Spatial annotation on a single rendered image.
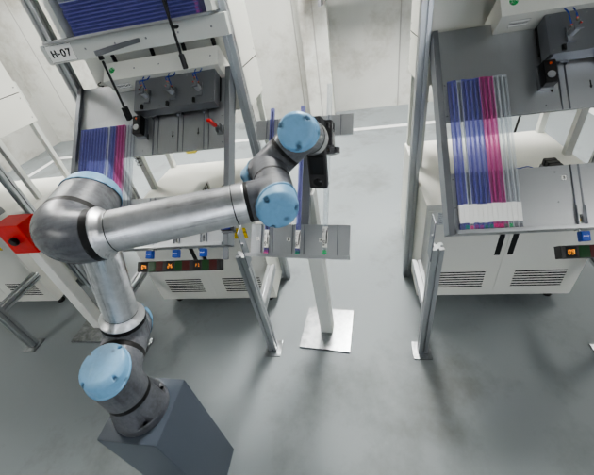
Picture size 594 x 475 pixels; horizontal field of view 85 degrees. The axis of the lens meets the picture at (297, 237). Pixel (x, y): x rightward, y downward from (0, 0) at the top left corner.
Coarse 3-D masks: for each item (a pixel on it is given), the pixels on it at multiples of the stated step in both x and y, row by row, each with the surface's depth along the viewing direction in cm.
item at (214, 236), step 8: (136, 200) 128; (144, 200) 128; (152, 200) 127; (208, 232) 121; (216, 232) 120; (168, 240) 123; (176, 240) 123; (184, 240) 122; (192, 240) 121; (200, 240) 120; (208, 240) 120; (216, 240) 120
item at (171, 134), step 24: (96, 96) 139; (96, 120) 138; (120, 120) 135; (168, 120) 131; (192, 120) 129; (216, 120) 127; (144, 144) 131; (168, 144) 129; (192, 144) 127; (216, 144) 125
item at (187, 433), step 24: (168, 384) 96; (168, 408) 90; (192, 408) 101; (168, 432) 88; (192, 432) 100; (216, 432) 116; (120, 456) 94; (144, 456) 90; (168, 456) 88; (192, 456) 100; (216, 456) 115
